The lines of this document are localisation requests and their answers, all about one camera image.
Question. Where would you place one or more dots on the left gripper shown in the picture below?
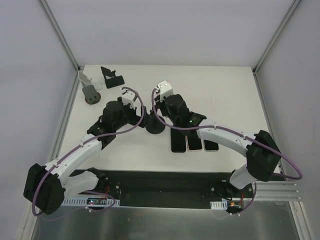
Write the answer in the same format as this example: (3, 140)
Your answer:
(141, 116)

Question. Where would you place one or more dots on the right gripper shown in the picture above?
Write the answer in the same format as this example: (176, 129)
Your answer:
(159, 106)

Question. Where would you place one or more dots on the black round-base phone mount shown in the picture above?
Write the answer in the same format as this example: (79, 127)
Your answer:
(153, 125)

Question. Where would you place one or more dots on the black phone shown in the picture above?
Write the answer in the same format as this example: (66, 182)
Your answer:
(177, 141)

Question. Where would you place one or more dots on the white-cased phone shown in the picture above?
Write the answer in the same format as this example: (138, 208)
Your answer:
(194, 144)

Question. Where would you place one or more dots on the silver folding phone stand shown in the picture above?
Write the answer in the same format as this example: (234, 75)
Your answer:
(85, 81)

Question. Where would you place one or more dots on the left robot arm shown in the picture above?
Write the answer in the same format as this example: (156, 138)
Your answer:
(47, 186)

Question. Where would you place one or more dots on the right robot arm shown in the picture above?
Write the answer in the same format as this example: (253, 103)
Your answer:
(260, 150)

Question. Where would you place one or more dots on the clear-cased phone on table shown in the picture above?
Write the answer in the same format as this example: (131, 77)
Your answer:
(210, 146)

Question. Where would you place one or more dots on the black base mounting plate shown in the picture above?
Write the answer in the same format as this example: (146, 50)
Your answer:
(183, 190)

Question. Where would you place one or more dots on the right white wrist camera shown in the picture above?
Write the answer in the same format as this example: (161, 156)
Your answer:
(163, 90)

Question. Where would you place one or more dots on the left white cable duct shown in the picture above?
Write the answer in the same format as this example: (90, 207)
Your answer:
(89, 201)

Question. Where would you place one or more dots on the white cable duct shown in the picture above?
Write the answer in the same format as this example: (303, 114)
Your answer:
(219, 205)
(89, 201)

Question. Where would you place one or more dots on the right white cable duct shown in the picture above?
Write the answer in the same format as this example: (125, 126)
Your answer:
(219, 205)

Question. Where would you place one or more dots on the left aluminium frame post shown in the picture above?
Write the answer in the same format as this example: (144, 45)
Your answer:
(58, 33)

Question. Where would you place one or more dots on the aluminium frame post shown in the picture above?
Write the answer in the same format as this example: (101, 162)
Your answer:
(58, 33)
(277, 34)

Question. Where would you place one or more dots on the right aluminium frame post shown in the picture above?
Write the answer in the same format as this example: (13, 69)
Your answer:
(277, 34)

